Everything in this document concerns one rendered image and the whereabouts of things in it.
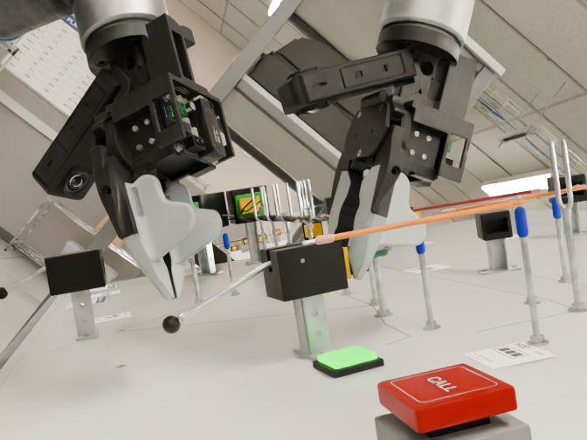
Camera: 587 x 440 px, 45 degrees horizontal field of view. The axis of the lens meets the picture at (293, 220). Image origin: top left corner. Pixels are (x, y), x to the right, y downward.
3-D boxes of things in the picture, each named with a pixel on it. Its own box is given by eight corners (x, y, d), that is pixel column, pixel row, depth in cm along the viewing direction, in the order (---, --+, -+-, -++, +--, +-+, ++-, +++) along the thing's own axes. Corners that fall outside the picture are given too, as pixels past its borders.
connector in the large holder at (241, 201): (268, 213, 130) (265, 190, 130) (271, 213, 127) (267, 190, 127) (238, 218, 129) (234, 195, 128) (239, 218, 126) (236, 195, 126)
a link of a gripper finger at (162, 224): (199, 275, 48) (169, 154, 50) (133, 302, 50) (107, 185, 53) (224, 278, 51) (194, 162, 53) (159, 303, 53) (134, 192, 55)
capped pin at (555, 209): (566, 283, 70) (555, 197, 69) (555, 282, 71) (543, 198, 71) (576, 280, 70) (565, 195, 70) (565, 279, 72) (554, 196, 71)
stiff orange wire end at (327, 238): (299, 247, 44) (297, 238, 44) (519, 205, 50) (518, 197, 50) (307, 248, 43) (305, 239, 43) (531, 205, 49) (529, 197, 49)
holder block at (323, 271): (266, 297, 58) (258, 249, 58) (328, 284, 60) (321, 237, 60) (284, 302, 54) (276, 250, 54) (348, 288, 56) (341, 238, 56)
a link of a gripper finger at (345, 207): (383, 289, 62) (416, 189, 61) (324, 272, 60) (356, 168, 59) (369, 281, 64) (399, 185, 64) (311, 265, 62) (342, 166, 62)
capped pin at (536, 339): (522, 346, 50) (502, 196, 50) (533, 340, 51) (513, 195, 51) (542, 347, 49) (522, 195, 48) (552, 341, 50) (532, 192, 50)
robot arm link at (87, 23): (52, 5, 57) (120, 41, 64) (62, 54, 56) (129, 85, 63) (122, -40, 54) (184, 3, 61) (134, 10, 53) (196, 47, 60)
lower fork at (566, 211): (596, 309, 57) (573, 137, 57) (577, 313, 57) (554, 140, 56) (580, 305, 59) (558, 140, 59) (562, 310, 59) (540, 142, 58)
